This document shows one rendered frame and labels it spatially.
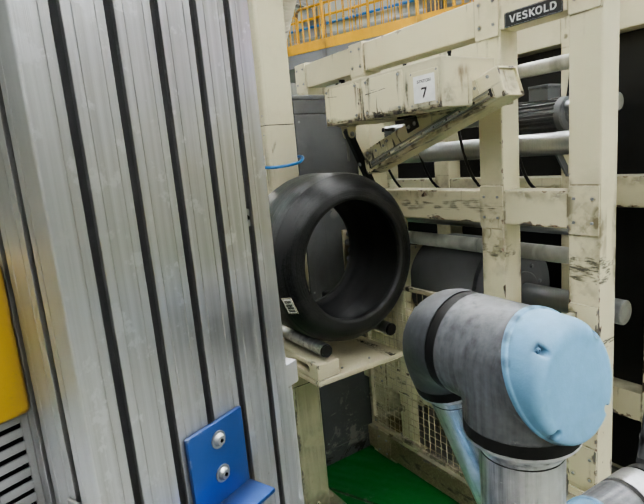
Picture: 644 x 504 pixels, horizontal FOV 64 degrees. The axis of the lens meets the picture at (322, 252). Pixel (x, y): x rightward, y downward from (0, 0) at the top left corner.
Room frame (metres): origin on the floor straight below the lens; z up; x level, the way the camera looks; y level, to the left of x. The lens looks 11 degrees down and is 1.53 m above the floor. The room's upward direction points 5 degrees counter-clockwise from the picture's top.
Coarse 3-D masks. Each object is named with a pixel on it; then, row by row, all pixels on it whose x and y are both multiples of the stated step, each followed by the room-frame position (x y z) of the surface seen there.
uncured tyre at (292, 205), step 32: (288, 192) 1.67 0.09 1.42; (320, 192) 1.61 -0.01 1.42; (352, 192) 1.66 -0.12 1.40; (384, 192) 1.75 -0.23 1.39; (288, 224) 1.56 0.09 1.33; (352, 224) 2.00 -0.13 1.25; (384, 224) 1.93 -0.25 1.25; (288, 256) 1.53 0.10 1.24; (352, 256) 2.00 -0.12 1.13; (384, 256) 1.94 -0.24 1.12; (288, 288) 1.53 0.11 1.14; (352, 288) 1.97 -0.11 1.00; (384, 288) 1.88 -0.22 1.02; (288, 320) 1.58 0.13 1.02; (320, 320) 1.57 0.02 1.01; (352, 320) 1.63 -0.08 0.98
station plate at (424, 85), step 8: (432, 72) 1.57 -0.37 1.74; (416, 80) 1.63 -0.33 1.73; (424, 80) 1.60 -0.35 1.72; (432, 80) 1.57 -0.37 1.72; (416, 88) 1.63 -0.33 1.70; (424, 88) 1.60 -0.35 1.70; (432, 88) 1.58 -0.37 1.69; (416, 96) 1.63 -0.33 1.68; (424, 96) 1.60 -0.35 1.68; (432, 96) 1.58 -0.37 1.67
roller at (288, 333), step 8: (288, 328) 1.79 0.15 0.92; (288, 336) 1.75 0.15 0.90; (296, 336) 1.71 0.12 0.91; (304, 336) 1.69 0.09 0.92; (304, 344) 1.66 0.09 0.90; (312, 344) 1.63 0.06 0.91; (320, 344) 1.60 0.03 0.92; (328, 344) 1.60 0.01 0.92; (320, 352) 1.58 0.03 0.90; (328, 352) 1.59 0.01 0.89
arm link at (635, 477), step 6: (624, 468) 0.62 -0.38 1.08; (630, 468) 0.62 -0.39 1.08; (636, 468) 0.61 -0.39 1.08; (612, 474) 0.62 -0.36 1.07; (618, 474) 0.61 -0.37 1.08; (624, 474) 0.60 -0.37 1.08; (630, 474) 0.60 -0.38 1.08; (636, 474) 0.60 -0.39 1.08; (642, 474) 0.60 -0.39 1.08; (624, 480) 0.59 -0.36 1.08; (630, 480) 0.59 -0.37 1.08; (636, 480) 0.59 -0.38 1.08; (642, 480) 0.59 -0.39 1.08; (636, 486) 0.58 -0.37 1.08; (642, 486) 0.58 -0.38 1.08; (642, 492) 0.57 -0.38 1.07
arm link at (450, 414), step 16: (432, 304) 0.55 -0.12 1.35; (416, 320) 0.55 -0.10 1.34; (416, 336) 0.54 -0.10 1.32; (416, 352) 0.54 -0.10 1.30; (416, 368) 0.55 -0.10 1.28; (416, 384) 0.59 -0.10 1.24; (432, 384) 0.56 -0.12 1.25; (432, 400) 0.58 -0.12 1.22; (448, 400) 0.57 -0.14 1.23; (448, 416) 0.59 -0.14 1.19; (448, 432) 0.61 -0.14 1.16; (464, 432) 0.59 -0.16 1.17; (464, 448) 0.60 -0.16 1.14; (464, 464) 0.62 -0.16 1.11; (480, 496) 0.63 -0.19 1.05
